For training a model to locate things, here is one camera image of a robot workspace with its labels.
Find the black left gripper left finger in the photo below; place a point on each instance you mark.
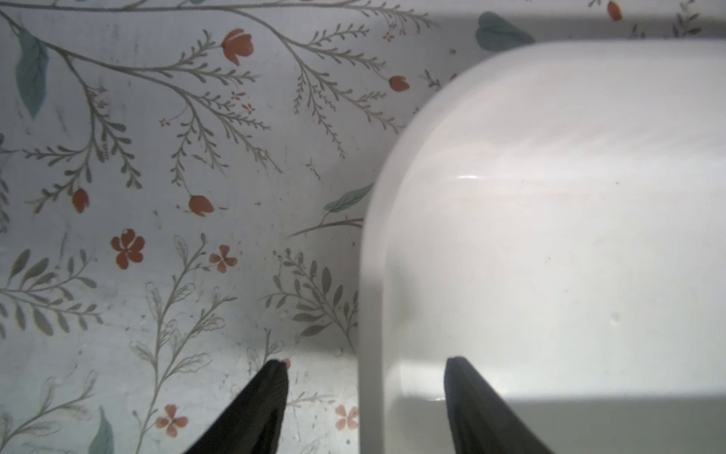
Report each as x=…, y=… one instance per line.
x=252, y=423

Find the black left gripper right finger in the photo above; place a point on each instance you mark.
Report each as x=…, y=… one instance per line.
x=480, y=421

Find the white plastic storage box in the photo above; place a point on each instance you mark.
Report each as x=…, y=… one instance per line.
x=555, y=215

